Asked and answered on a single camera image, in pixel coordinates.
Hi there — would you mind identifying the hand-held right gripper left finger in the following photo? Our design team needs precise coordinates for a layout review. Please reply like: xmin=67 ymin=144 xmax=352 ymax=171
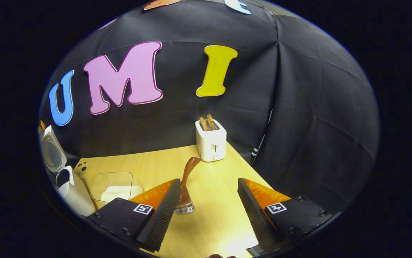
xmin=88 ymin=179 xmax=183 ymax=252

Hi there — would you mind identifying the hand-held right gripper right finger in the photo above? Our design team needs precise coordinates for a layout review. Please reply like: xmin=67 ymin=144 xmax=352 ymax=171
xmin=237 ymin=178 xmax=335 ymax=252

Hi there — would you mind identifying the brown wooden spoon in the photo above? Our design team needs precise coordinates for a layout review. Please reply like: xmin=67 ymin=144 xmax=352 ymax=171
xmin=180 ymin=157 xmax=202 ymax=205

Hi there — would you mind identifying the white rice cooker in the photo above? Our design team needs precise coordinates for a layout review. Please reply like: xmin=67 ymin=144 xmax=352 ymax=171
xmin=39 ymin=125 xmax=96 ymax=216

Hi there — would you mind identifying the clear plastic container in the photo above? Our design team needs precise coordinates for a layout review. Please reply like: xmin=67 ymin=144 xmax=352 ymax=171
xmin=89 ymin=172 xmax=144 ymax=209

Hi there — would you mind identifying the black stand pole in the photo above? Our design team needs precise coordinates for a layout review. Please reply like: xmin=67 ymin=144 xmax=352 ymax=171
xmin=251 ymin=109 xmax=274 ymax=159

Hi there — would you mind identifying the white toaster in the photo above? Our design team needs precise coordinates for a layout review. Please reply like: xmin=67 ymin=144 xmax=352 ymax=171
xmin=195 ymin=119 xmax=227 ymax=162

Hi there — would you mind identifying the black backdrop cloth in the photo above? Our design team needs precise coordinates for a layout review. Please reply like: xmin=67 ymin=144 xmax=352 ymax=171
xmin=38 ymin=0 xmax=380 ymax=212

